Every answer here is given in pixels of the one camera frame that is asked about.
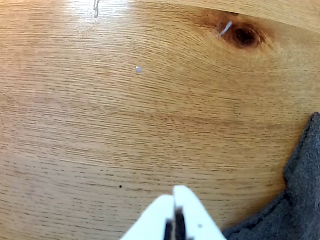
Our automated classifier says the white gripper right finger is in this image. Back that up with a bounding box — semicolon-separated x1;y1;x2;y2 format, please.
172;185;228;240

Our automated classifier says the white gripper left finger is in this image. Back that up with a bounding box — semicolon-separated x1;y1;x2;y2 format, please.
119;194;175;240

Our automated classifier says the grey fleece cloth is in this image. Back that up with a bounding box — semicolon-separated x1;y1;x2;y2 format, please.
222;112;320;240

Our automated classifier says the short white liquid streak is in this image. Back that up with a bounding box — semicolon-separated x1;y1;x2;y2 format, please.
216;21;233;38

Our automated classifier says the long white liquid streak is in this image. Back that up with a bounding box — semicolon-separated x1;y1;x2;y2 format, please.
92;0;101;18

